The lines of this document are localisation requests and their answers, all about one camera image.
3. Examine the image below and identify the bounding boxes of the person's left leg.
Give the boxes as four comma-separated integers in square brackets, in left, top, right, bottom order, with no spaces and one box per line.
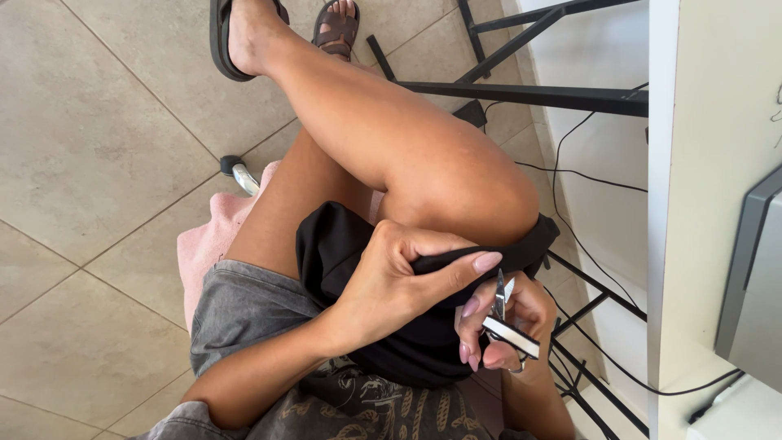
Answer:
[225,0,375,282]

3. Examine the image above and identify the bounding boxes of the person's leg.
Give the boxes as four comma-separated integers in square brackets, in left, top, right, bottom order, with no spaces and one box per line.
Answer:
[225,0,375,282]
[227,0,541,246]

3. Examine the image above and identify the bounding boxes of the black fabric garment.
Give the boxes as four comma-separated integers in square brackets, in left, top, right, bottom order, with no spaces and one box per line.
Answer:
[296,200,561,390]

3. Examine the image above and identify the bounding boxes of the black metal table frame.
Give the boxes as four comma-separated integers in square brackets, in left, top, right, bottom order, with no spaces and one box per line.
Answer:
[365,0,650,440]

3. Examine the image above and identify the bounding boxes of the brown strap sandal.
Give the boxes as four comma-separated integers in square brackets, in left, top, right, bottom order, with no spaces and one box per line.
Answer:
[312,0,361,62]
[209,0,291,83]

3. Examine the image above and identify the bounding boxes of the person's right leg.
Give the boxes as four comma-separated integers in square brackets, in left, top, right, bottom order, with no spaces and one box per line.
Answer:
[227,0,541,246]

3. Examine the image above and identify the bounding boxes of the person's right hand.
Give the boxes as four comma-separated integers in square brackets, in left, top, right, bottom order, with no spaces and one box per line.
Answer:
[455,273,558,375]

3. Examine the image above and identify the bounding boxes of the black and white strip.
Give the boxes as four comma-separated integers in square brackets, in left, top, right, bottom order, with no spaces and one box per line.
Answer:
[482,315,541,360]

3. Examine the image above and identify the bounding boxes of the person's left hand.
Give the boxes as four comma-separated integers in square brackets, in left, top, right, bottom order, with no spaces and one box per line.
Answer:
[329,219,503,363]

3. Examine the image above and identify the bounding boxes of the small silver scissors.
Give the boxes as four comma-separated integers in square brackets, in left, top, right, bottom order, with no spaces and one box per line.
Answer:
[492,269,530,375]

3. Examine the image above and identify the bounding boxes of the grey plastic machine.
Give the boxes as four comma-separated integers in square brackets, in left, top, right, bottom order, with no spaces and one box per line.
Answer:
[714,164,782,395]

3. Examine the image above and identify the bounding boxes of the white desk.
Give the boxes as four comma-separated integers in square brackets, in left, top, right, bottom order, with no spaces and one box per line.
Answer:
[646,0,782,440]

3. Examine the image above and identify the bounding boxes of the dark loose thread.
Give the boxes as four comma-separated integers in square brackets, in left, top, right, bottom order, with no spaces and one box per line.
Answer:
[770,82,782,149]

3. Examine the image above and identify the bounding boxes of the grey printed shirt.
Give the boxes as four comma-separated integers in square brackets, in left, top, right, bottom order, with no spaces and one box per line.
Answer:
[128,356,508,440]

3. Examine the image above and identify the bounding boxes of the grey denim shorts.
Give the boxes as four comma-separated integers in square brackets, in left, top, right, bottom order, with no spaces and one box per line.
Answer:
[189,260,331,380]

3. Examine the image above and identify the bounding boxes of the white box device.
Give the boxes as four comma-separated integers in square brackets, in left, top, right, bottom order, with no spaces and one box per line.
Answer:
[687,370,782,440]

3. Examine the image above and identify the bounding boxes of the black cable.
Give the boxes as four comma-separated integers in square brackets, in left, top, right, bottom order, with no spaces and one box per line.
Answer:
[551,82,650,309]
[515,161,649,194]
[543,284,744,397]

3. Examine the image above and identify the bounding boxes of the black adapter block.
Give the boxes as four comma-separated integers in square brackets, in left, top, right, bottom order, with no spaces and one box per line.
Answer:
[452,99,488,130]

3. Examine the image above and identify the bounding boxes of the chrome chair leg with caster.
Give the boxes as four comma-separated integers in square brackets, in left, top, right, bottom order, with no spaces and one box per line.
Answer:
[220,154,262,198]

